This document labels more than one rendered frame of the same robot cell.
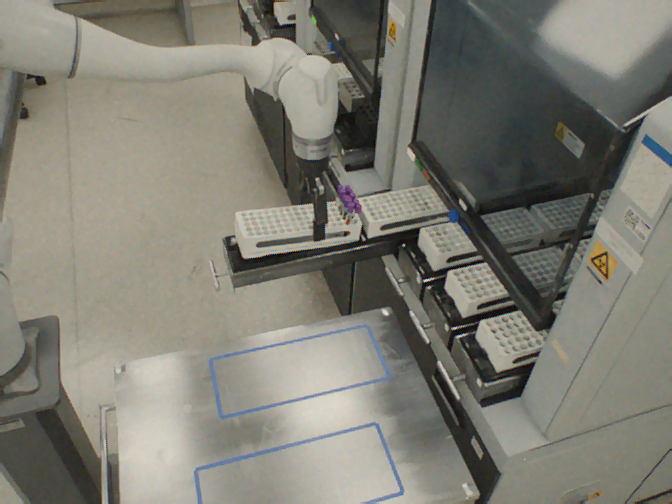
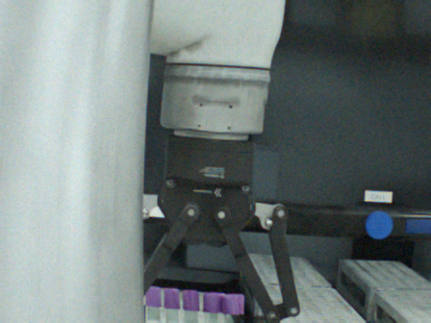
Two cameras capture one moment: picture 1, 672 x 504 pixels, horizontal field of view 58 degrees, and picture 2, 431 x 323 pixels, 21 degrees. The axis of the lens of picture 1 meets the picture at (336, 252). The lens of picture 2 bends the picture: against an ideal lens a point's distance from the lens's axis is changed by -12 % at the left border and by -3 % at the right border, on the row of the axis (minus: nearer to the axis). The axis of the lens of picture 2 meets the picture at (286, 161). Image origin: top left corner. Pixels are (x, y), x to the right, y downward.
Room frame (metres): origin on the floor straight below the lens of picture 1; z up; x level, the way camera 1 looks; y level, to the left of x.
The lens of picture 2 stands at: (0.81, 1.07, 1.11)
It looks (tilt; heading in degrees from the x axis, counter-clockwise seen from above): 3 degrees down; 284
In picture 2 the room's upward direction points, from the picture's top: 5 degrees clockwise
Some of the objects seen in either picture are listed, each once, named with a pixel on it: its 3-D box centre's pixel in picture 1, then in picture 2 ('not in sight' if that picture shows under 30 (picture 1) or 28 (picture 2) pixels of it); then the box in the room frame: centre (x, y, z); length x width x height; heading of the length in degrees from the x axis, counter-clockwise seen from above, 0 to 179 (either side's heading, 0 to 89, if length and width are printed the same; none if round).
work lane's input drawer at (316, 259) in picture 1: (349, 237); not in sight; (1.17, -0.03, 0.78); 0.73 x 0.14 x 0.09; 111
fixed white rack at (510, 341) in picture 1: (548, 331); not in sight; (0.84, -0.47, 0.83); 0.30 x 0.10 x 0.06; 111
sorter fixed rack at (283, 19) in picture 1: (312, 11); not in sight; (2.45, 0.14, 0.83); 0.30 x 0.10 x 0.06; 111
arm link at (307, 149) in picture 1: (312, 140); (213, 102); (1.13, 0.06, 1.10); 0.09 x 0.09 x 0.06
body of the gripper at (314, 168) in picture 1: (312, 167); (206, 189); (1.13, 0.06, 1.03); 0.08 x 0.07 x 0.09; 21
